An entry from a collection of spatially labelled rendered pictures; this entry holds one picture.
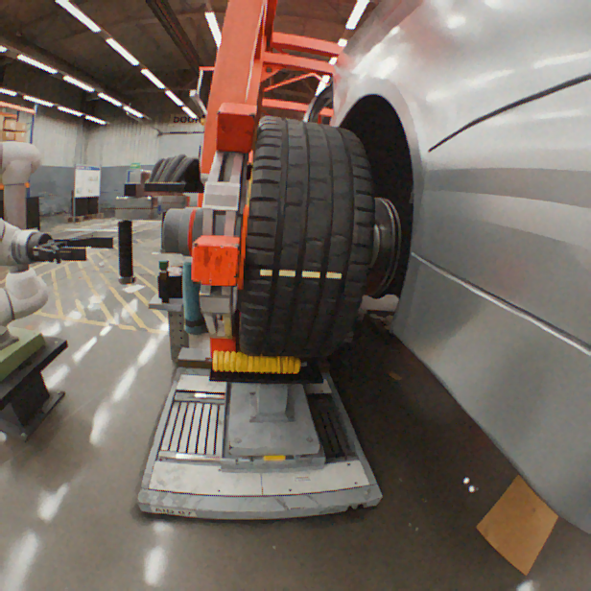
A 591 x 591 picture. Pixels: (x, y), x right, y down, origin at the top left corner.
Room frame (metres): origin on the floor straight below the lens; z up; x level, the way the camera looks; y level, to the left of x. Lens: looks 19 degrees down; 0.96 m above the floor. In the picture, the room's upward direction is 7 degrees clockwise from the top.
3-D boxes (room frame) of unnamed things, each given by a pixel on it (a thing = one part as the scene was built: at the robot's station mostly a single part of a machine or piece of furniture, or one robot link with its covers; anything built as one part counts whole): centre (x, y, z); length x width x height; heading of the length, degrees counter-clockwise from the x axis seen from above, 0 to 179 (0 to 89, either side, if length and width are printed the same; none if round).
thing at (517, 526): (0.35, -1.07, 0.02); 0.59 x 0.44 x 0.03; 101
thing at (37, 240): (0.50, 0.64, 0.83); 0.09 x 0.08 x 0.07; 101
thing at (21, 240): (0.49, 0.71, 0.83); 0.09 x 0.06 x 0.09; 11
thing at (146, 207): (0.55, 0.38, 0.93); 0.09 x 0.05 x 0.05; 101
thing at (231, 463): (0.83, 0.05, 0.13); 0.50 x 0.36 x 0.10; 11
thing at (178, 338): (1.33, 0.65, 0.21); 0.10 x 0.10 x 0.42; 11
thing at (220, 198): (0.76, 0.21, 0.85); 0.54 x 0.07 x 0.54; 11
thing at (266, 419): (0.79, 0.04, 0.32); 0.40 x 0.30 x 0.28; 11
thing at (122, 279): (0.55, 0.41, 0.83); 0.04 x 0.04 x 0.16
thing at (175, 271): (1.27, 0.64, 0.51); 0.20 x 0.14 x 0.13; 20
